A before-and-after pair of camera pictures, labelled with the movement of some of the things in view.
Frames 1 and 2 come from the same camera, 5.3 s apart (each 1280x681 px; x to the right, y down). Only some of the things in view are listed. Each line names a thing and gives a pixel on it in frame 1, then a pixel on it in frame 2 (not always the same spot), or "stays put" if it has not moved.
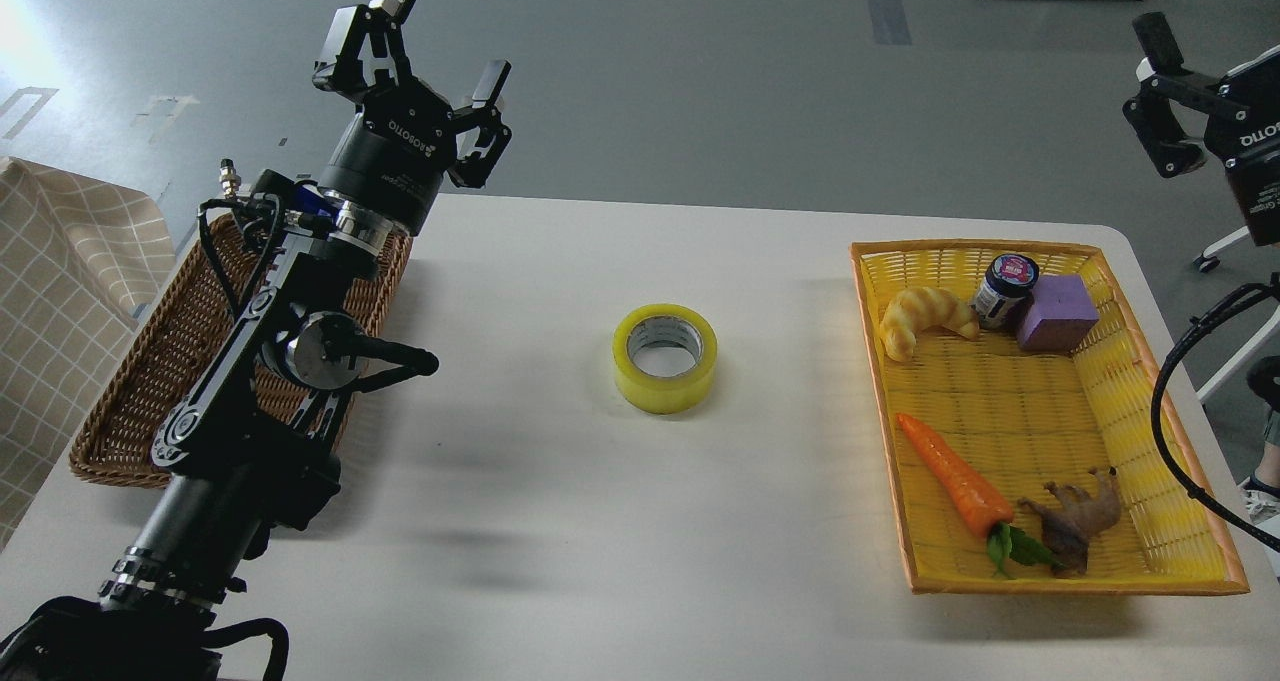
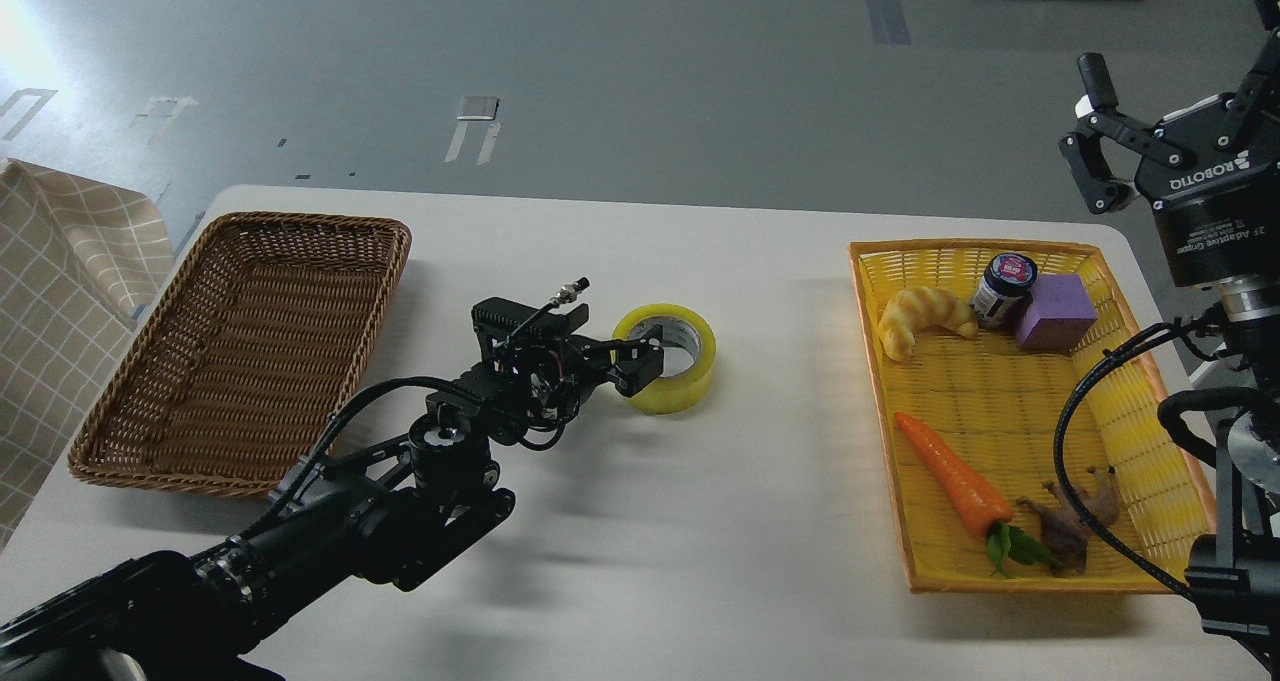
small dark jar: x=1007 y=292 stays put
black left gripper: x=392 y=157 -> x=564 y=370
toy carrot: x=987 y=516 stays put
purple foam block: x=1063 y=312 stays put
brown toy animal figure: x=1073 y=518 stays put
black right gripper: x=1167 y=80 -> x=1212 y=169
